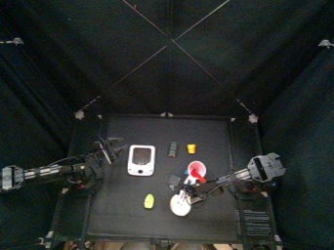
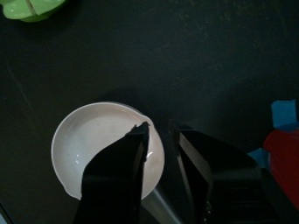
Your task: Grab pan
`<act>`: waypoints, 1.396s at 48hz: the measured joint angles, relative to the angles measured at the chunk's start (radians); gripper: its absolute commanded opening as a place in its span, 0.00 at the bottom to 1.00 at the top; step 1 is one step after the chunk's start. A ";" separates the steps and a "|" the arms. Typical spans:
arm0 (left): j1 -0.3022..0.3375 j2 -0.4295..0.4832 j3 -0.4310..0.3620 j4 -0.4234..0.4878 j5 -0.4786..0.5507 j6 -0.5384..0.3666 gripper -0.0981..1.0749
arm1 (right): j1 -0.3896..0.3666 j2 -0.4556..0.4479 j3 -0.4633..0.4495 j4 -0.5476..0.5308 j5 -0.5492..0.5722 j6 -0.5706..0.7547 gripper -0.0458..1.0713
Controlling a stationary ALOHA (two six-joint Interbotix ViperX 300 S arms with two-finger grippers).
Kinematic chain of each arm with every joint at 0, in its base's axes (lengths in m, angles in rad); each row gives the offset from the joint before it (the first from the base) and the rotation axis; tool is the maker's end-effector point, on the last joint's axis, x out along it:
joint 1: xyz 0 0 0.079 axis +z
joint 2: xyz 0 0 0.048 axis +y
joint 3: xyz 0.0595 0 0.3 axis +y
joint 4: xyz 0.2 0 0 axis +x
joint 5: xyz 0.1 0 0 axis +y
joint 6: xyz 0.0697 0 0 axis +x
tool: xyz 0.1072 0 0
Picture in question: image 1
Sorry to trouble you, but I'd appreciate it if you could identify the white round plate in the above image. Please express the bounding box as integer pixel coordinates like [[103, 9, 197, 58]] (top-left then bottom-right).
[[169, 193, 194, 218]]

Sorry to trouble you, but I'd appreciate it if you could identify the white toy scale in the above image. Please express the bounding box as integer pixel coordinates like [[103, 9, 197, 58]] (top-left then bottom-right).
[[128, 144, 157, 178]]

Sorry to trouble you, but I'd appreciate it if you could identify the yellow-green toy food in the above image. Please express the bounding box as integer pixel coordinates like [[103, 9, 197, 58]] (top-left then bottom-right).
[[142, 193, 157, 210]]

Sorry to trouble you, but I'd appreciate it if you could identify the green brown toy food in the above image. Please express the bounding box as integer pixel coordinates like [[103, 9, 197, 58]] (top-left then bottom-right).
[[168, 141, 180, 159]]

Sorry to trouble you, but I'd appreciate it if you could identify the white printed label sticker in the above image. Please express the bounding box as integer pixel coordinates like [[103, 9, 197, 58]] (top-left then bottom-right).
[[241, 209, 274, 238]]

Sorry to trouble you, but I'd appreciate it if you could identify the thin diagonal brace cord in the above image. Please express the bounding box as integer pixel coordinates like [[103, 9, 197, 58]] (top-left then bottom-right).
[[81, 0, 233, 111], [121, 0, 256, 116]]

